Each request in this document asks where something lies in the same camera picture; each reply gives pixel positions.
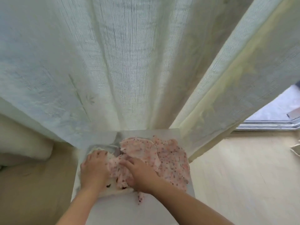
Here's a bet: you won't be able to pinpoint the brown wooden board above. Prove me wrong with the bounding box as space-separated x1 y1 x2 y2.
287 107 300 121

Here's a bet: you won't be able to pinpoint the pink floral cloths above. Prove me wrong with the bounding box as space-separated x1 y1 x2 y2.
109 136 191 204

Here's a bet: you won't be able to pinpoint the white table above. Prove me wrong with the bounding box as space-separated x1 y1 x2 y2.
70 129 196 225

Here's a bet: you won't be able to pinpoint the cream polka dot cloths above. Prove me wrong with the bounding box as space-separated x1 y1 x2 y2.
87 147 138 199

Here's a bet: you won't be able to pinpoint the person's right hand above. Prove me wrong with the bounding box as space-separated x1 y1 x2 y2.
118 157 163 195

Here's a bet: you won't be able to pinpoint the person's left hand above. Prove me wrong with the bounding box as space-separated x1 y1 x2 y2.
80 150 113 194

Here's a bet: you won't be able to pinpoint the person's left forearm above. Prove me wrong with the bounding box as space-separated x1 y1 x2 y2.
56 185 101 225

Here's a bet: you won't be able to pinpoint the white sliding door frame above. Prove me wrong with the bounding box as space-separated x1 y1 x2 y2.
234 117 300 132

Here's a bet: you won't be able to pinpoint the person's right forearm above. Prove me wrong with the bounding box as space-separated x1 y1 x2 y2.
150 179 235 225

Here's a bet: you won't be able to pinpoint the pile of grey cloths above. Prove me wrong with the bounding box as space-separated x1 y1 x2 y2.
89 144 121 155

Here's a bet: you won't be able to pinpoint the white linen curtain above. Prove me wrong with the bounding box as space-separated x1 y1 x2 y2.
0 0 300 168

